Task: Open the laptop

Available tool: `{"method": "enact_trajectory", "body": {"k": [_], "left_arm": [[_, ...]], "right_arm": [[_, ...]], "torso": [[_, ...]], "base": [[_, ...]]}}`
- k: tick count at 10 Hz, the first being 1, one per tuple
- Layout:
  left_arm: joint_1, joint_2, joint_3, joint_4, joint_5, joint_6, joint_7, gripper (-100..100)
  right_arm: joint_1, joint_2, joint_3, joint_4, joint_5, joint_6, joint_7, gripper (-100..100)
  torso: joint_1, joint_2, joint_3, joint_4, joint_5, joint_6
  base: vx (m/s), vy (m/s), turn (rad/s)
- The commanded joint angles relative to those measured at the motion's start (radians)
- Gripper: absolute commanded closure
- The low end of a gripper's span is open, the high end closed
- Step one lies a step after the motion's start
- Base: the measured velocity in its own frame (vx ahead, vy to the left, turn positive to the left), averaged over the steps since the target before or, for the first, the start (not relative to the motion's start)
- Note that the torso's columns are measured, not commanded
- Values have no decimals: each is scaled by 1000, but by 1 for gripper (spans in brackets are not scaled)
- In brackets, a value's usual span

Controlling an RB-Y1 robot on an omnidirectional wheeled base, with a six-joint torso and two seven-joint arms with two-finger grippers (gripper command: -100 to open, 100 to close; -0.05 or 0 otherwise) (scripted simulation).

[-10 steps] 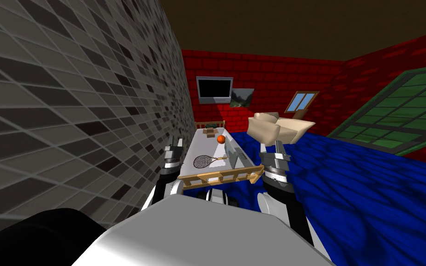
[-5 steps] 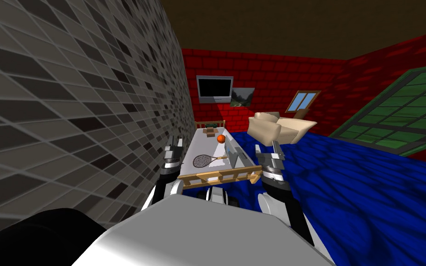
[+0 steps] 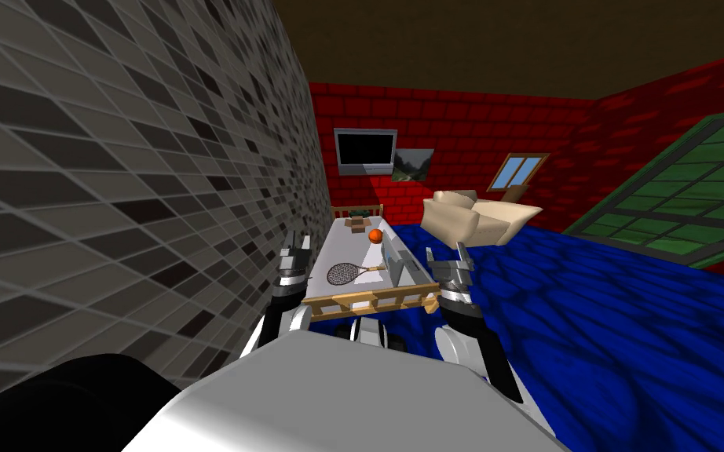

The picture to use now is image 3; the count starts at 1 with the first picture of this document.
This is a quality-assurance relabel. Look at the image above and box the small wooden framed window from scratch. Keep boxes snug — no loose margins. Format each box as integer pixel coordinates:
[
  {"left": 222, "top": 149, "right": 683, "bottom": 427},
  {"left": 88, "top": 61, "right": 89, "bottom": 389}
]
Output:
[{"left": 485, "top": 152, "right": 552, "bottom": 193}]

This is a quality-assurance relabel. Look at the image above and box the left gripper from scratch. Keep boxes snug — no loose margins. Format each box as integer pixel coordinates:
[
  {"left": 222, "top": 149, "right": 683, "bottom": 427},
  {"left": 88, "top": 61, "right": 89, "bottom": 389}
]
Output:
[{"left": 276, "top": 229, "right": 313, "bottom": 283}]

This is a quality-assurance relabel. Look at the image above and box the grey wall television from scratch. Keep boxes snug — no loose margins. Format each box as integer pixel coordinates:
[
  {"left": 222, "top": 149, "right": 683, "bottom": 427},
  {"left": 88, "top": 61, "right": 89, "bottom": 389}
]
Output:
[{"left": 333, "top": 127, "right": 399, "bottom": 177}]

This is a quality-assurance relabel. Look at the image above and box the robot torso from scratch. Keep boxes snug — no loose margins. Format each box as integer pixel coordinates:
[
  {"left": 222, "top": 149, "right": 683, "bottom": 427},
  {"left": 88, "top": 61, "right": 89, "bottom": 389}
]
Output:
[{"left": 122, "top": 316, "right": 572, "bottom": 452}]

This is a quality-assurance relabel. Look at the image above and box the large green framed window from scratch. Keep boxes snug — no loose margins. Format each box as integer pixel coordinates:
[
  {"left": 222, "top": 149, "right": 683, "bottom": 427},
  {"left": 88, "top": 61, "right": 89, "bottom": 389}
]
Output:
[{"left": 562, "top": 105, "right": 724, "bottom": 272}]

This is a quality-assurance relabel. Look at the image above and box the landscape wall picture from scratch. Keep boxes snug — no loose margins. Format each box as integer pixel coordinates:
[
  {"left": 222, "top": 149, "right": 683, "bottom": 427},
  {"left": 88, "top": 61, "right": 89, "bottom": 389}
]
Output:
[{"left": 391, "top": 148, "right": 436, "bottom": 183}]

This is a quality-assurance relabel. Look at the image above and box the tennis racket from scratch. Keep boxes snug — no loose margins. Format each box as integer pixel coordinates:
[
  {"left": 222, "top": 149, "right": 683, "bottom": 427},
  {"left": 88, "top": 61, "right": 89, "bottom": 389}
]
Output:
[{"left": 326, "top": 261, "right": 389, "bottom": 287}]

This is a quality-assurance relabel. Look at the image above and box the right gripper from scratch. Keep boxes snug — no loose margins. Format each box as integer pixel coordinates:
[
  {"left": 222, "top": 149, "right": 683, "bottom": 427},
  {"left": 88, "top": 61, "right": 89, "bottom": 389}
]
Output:
[{"left": 424, "top": 241, "right": 478, "bottom": 293}]

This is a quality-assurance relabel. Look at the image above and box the grey laptop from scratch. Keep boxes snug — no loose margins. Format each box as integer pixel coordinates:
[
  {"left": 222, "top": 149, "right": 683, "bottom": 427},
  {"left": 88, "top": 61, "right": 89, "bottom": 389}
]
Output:
[{"left": 379, "top": 243, "right": 425, "bottom": 285}]

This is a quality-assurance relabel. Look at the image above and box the white bed with wooden frame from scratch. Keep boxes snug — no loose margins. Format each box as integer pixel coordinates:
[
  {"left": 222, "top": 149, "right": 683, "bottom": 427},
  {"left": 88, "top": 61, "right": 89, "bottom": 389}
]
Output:
[{"left": 302, "top": 203, "right": 443, "bottom": 323}]

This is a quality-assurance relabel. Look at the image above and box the beige sofa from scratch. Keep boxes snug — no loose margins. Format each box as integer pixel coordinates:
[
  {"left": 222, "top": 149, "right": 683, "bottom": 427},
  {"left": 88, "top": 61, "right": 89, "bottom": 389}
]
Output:
[{"left": 421, "top": 188, "right": 545, "bottom": 248}]

